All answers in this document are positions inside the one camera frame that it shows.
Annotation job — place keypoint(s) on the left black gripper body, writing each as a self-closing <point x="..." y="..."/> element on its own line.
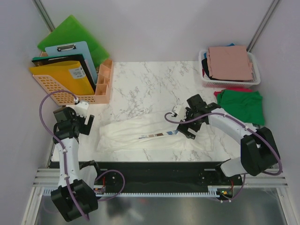
<point x="79" y="122"/>

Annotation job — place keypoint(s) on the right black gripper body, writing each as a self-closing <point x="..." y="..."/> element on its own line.
<point x="194" y="124"/>

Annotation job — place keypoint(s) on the white printed t shirt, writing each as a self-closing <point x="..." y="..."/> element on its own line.
<point x="150" y="132"/>

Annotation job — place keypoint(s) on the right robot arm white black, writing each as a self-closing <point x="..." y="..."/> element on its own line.
<point x="258" y="150"/>

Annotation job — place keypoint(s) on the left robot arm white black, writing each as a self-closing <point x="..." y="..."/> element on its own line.
<point x="74" y="196"/>

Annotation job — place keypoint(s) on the red t shirt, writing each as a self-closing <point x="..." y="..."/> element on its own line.
<point x="216" y="93"/>

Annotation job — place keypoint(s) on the orange mesh file holder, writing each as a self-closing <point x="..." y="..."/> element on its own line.
<point x="60" y="94"/>

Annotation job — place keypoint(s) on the peach compartment organizer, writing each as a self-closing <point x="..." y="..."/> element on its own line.
<point x="104" y="82"/>

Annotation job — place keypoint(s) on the white laundry basket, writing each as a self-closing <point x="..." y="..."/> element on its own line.
<point x="206" y="82"/>

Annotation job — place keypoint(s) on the yellow folder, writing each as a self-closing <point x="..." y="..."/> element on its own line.
<point x="70" y="74"/>

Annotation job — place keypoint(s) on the green t shirt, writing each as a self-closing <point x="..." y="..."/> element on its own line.
<point x="245" y="106"/>

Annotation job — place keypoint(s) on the black garment in basket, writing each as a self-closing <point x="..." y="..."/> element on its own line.
<point x="205" y="70"/>

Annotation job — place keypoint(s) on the black folder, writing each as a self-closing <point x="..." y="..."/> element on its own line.
<point x="40" y="61"/>

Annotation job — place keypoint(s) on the pink folded t shirt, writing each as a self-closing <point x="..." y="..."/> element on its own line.
<point x="229" y="63"/>

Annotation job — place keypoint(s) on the light blue clipboard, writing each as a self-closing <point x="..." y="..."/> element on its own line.
<point x="74" y="48"/>

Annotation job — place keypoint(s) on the green plastic board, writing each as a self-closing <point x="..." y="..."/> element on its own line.
<point x="70" y="31"/>

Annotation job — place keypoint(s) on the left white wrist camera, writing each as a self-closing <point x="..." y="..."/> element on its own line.
<point x="81" y="108"/>

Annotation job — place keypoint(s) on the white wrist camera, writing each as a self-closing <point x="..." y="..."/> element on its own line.
<point x="81" y="108"/>
<point x="179" y="112"/>

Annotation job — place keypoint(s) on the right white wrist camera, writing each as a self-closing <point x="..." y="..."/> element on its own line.
<point x="179" y="112"/>

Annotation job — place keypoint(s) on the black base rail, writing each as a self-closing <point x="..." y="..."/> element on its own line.
<point x="162" y="177"/>

